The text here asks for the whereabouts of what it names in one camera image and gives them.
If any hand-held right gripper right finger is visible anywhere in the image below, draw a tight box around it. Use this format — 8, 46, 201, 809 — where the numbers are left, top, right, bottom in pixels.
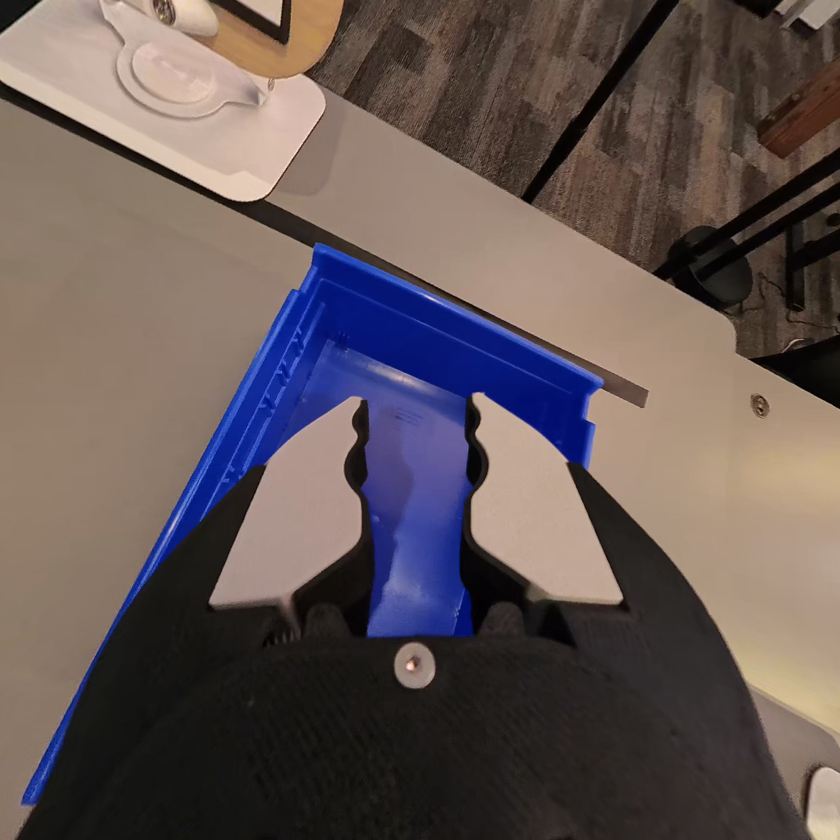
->
459, 392, 624, 641

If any printed instruction board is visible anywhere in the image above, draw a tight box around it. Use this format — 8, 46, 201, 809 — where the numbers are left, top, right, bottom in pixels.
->
210, 0, 293, 46

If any brown wooden post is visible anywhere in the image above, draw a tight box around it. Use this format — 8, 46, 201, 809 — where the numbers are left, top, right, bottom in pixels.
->
758, 75, 840, 158

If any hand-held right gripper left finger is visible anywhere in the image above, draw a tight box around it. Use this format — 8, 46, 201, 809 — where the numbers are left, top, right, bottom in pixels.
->
209, 395, 375, 641

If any black easel frame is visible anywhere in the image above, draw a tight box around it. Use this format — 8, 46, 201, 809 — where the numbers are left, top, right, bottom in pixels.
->
521, 0, 840, 309

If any blue plastic bin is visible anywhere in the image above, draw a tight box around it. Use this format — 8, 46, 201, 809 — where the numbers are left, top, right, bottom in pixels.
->
20, 243, 605, 808

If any black office chair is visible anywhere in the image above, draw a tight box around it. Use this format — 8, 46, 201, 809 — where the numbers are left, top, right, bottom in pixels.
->
748, 335, 840, 408

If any white document stand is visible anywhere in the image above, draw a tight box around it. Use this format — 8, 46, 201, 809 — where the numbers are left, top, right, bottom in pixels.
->
0, 0, 327, 202

